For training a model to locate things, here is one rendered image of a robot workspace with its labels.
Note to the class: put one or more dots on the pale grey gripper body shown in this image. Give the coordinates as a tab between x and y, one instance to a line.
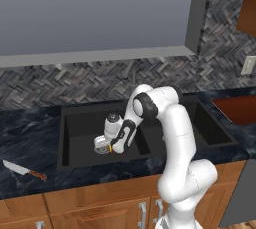
100	143

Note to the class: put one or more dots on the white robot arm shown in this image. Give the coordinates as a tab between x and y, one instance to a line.
176	133

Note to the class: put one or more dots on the small yellow produce item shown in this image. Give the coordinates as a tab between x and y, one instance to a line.
110	147

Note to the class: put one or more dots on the black double sink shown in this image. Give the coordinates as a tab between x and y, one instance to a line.
83	129

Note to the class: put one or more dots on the wooden panel under sink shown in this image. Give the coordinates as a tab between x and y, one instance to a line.
100	189

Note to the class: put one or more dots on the dark sink faucet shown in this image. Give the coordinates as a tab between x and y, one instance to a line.
133	78

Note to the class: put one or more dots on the reddish brown tray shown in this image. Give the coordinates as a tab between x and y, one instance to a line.
238	108

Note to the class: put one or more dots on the wooden cupboard door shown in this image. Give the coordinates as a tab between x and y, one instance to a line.
100	216
221	203
20	225

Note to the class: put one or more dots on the wooden drawer front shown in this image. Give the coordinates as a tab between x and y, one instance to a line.
21	208

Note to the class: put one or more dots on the grey window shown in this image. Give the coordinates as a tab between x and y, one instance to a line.
93	13

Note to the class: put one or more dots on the grey dishwasher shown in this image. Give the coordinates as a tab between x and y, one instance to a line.
240	196

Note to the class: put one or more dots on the white wall outlet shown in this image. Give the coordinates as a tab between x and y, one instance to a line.
248	65

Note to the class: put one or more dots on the brown wooden wall cupboard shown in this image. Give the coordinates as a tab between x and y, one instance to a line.
248	6

